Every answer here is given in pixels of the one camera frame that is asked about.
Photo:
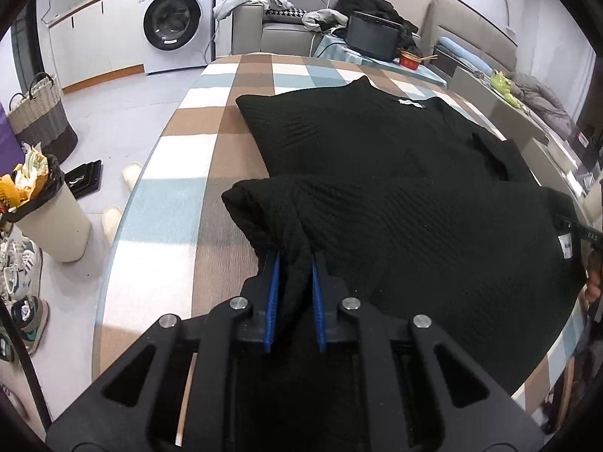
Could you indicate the white trash bin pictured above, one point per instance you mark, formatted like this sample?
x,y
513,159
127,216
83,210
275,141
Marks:
x,y
52,226

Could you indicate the side table with blue cloth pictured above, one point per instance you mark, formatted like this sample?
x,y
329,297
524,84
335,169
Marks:
x,y
339,49

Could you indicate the blue pillow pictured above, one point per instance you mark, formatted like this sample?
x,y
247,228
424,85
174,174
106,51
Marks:
x,y
454,52

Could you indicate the checkered tablecloth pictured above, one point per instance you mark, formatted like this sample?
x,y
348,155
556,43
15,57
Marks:
x,y
188,150

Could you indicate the white kitchen base cabinet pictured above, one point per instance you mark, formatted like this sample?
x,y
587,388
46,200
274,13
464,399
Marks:
x,y
94,42

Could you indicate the white green sneaker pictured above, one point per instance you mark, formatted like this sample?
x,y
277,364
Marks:
x,y
21,268
30,322

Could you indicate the houndstooth pillow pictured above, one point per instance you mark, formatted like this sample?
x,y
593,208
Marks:
x,y
287,14

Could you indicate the red bowl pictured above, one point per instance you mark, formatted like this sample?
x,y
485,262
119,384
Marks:
x,y
410,60

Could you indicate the purple bag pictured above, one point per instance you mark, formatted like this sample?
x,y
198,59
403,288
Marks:
x,y
7,141

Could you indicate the person's right hand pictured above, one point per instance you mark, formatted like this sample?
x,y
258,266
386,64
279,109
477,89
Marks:
x,y
594,285

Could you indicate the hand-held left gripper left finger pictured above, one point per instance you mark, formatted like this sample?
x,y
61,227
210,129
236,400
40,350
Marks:
x,y
272,301

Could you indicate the grey low cabinet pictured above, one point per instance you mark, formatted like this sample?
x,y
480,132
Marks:
x,y
490,108
551,169

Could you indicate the white washing machine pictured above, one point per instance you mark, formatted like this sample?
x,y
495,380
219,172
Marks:
x,y
174,23

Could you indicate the black door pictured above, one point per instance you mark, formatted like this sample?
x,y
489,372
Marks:
x,y
26,56

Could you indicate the black knit sweater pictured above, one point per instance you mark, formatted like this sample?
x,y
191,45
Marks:
x,y
400,221

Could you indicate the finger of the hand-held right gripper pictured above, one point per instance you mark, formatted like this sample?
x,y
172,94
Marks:
x,y
570,224

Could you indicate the grey sofa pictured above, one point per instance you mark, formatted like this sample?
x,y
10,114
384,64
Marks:
x,y
282,37

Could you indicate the chopsticks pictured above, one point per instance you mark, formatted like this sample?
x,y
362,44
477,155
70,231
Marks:
x,y
427,58

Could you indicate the green toy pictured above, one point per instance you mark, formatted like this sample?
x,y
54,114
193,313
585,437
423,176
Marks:
x,y
504,87

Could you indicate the grey blanket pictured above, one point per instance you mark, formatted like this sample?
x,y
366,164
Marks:
x,y
541,103

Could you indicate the grey clothes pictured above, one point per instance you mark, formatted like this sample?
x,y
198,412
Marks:
x,y
245,0

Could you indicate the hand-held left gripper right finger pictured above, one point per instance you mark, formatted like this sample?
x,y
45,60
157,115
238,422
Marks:
x,y
319,301

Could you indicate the black tray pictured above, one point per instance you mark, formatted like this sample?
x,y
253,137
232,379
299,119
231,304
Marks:
x,y
84,176

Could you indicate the grey bed headboard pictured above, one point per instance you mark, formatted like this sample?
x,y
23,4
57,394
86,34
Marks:
x,y
471,23

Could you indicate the black cooker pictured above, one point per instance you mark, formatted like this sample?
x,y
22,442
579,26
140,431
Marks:
x,y
372,37

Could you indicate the black jacket pile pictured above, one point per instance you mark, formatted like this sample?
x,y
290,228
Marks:
x,y
377,7

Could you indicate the woven basket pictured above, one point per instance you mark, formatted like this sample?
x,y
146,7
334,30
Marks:
x,y
37,117

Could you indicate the white slipper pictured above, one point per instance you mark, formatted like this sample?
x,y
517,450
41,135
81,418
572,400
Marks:
x,y
132,176
112,223

